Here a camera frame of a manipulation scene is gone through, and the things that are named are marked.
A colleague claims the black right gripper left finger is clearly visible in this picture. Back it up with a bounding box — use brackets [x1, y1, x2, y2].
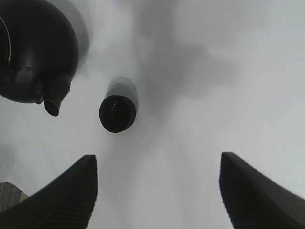
[0, 155, 98, 229]

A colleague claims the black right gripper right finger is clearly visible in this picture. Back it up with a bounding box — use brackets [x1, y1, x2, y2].
[219, 152, 305, 229]

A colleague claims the small black teacup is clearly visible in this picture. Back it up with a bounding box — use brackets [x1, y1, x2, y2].
[99, 95, 136, 133]

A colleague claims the black round tea kettle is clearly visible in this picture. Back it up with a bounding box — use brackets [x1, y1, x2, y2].
[0, 0, 79, 117]

